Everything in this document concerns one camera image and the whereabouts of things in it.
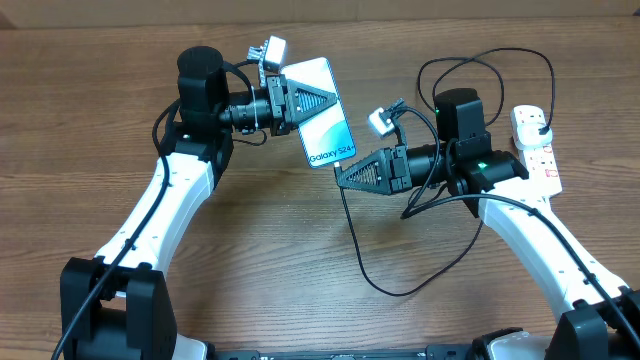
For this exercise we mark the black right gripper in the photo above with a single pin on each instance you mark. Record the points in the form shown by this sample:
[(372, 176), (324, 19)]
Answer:
[(385, 160)]

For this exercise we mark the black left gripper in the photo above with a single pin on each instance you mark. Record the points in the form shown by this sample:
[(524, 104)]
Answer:
[(279, 90)]

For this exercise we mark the blue Samsung Galaxy smartphone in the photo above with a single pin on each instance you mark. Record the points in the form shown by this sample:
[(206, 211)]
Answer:
[(327, 137)]

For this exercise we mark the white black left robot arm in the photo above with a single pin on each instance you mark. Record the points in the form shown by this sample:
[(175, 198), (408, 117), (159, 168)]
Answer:
[(116, 304)]

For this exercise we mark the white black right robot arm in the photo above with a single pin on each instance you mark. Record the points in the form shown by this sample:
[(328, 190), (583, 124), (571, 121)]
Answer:
[(596, 312)]

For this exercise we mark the white charger plug adapter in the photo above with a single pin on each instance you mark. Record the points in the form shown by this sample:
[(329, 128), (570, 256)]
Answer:
[(528, 136)]

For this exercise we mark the white power extension strip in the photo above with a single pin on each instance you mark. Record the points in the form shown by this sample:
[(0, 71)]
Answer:
[(539, 162)]

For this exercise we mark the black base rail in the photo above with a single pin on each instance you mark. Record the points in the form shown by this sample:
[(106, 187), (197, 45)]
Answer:
[(430, 352)]

